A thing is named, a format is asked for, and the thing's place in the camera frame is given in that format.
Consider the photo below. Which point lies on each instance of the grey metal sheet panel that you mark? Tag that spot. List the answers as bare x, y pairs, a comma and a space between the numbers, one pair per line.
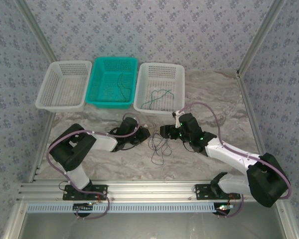
149, 226

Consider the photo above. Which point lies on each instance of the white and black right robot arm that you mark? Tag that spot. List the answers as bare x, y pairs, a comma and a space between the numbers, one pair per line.
229, 154

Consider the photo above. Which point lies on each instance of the white perforated plastic basket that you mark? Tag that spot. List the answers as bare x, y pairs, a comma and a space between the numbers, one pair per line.
64, 84
162, 74

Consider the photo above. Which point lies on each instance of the aluminium frame profile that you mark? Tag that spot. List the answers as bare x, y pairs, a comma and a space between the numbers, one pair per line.
254, 119
261, 35
36, 32
43, 139

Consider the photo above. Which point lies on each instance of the small black circuit board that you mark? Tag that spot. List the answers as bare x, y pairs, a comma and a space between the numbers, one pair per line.
223, 207
83, 207

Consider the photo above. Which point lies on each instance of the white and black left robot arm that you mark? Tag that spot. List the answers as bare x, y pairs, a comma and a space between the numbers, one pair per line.
102, 143

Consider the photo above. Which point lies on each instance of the teal perforated plastic basket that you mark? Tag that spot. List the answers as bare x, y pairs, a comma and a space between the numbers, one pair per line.
107, 82

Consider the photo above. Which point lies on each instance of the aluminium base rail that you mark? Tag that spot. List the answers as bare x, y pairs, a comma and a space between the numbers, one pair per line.
149, 190

